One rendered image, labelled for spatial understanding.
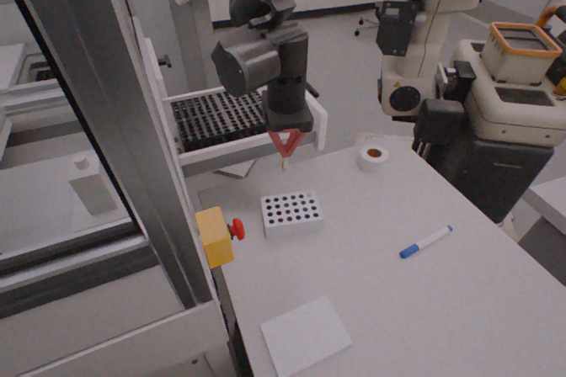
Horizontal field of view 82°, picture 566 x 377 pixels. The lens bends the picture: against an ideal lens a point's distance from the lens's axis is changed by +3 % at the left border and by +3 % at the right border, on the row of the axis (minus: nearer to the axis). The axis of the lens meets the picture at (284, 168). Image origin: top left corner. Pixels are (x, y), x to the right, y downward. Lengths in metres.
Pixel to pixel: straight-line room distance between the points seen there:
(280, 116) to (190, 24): 1.25
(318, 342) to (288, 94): 0.39
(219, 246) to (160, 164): 0.30
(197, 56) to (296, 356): 1.45
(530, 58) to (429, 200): 0.62
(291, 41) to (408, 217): 0.49
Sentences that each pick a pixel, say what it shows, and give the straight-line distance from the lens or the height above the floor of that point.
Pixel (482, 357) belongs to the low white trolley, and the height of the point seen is 0.76.
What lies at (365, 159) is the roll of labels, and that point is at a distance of 0.83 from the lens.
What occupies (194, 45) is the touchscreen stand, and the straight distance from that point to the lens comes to 1.72.
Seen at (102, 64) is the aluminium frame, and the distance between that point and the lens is 0.22.
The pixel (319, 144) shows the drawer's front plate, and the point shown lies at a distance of 0.78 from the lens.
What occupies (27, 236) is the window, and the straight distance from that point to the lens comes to 0.33.
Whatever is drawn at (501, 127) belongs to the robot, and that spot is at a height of 0.75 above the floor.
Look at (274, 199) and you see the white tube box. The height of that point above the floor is 0.80.
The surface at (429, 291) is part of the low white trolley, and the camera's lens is 0.69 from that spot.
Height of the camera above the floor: 1.34
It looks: 43 degrees down
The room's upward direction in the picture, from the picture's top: straight up
